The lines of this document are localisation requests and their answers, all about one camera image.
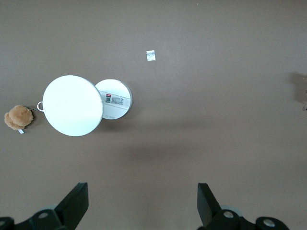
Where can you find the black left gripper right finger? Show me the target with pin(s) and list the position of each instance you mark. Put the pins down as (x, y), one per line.
(208, 208)

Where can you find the white round desk lamp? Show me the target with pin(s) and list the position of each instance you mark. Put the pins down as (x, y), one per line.
(72, 105)

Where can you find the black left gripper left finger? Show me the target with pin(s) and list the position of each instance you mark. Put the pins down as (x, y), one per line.
(72, 206)

